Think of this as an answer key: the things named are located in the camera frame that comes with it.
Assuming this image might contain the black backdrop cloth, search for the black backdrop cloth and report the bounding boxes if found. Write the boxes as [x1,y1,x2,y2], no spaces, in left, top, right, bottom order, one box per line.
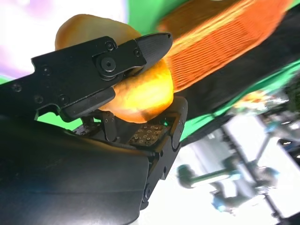
[173,7,300,120]

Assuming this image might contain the green cloth with small print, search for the green cloth with small print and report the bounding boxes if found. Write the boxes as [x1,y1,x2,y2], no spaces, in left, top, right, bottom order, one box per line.
[179,62,300,143]

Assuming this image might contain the green tablecloth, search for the green tablecloth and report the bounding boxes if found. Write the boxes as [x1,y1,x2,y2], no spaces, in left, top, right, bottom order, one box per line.
[0,0,195,133]

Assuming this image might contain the pale lilac plate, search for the pale lilac plate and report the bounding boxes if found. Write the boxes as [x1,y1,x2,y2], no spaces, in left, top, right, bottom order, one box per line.
[0,0,128,79]

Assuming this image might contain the round orange-striped bread bun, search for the round orange-striped bread bun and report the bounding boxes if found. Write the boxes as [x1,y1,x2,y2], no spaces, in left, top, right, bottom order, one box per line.
[55,14,175,124]

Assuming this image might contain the clear bag of bread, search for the clear bag of bread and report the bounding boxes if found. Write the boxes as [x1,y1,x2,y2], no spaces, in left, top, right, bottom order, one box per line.
[234,90,285,110]

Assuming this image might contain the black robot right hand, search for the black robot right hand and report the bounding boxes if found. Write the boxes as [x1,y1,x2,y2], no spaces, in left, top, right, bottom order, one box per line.
[0,32,189,225]

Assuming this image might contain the orange wicker basket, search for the orange wicker basket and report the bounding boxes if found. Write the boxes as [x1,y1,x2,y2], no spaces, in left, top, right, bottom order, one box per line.
[157,0,295,92]

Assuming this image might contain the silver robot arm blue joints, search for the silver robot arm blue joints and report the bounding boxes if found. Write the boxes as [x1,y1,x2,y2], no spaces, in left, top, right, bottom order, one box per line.
[177,161,282,213]

